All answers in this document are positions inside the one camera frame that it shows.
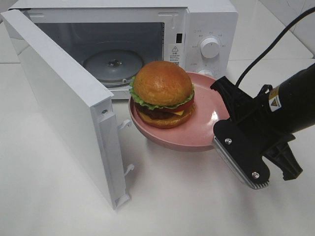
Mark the pink round plate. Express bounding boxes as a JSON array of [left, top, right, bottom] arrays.
[[128, 72, 229, 151]]

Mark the black cable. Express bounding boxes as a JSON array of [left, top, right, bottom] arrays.
[[234, 6, 315, 87]]

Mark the white lower timer knob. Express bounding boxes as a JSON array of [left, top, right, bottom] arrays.
[[198, 69, 214, 76]]

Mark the white upper power knob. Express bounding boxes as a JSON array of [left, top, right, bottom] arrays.
[[200, 36, 221, 59]]

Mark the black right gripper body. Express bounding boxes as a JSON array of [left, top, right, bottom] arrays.
[[214, 94, 295, 189]]

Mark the white microwave oven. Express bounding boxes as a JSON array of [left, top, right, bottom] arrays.
[[7, 0, 238, 99]]

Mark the glass microwave turntable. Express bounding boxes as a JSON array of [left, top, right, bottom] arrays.
[[83, 49, 144, 87]]

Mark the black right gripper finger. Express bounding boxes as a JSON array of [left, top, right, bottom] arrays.
[[210, 76, 259, 123], [264, 143, 303, 180]]

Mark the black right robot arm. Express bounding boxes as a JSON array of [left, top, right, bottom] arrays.
[[211, 65, 315, 189]]

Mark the white microwave door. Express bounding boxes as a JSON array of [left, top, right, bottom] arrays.
[[2, 10, 129, 208]]

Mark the burger with lettuce and cheese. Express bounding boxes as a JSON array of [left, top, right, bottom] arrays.
[[129, 60, 195, 129]]

